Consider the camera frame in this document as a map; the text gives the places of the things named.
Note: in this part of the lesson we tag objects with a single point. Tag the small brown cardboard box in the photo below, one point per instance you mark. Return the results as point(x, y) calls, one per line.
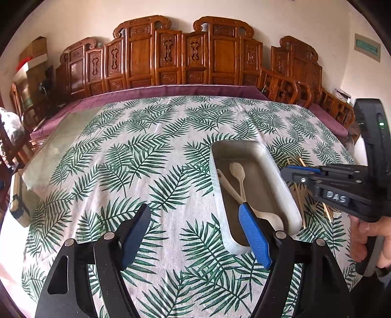
point(33, 49)

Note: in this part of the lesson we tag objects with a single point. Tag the leaf-print tablecloth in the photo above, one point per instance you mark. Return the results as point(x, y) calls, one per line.
point(152, 153)

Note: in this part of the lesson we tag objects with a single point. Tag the person's right hand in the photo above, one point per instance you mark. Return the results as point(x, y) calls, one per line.
point(357, 241)

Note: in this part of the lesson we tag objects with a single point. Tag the large brown cardboard box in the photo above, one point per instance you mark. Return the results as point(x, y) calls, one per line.
point(35, 82)

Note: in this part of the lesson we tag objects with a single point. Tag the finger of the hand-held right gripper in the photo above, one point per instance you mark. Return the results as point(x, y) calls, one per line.
point(305, 181)
point(301, 170)

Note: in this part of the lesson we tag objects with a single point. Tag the bundle of wooden chopsticks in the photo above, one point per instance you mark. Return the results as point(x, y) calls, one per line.
point(328, 212)

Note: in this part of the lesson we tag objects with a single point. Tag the white and red box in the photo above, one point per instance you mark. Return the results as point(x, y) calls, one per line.
point(29, 65)

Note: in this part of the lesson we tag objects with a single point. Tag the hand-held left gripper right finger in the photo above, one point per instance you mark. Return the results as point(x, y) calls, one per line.
point(255, 235)

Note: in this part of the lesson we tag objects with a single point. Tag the green wall sign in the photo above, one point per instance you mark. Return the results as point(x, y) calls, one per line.
point(368, 47)

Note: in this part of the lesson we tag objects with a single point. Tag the dark wooden chair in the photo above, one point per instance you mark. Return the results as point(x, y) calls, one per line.
point(15, 149)

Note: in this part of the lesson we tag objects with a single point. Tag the carved wooden armchair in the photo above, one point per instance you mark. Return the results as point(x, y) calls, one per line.
point(297, 67)
point(79, 70)

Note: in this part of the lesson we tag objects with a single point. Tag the clear plastic bag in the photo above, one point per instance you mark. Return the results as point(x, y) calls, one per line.
point(10, 125)

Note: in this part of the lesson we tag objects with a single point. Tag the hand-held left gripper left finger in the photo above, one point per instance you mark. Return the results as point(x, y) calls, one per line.
point(134, 241)

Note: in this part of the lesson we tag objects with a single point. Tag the cream spoon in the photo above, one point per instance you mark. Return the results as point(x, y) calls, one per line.
point(227, 186)
point(236, 169)

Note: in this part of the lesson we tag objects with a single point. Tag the black device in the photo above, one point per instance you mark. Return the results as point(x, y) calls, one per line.
point(47, 85)

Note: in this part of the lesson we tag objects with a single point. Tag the grey rectangular tray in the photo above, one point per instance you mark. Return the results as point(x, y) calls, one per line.
point(259, 171)

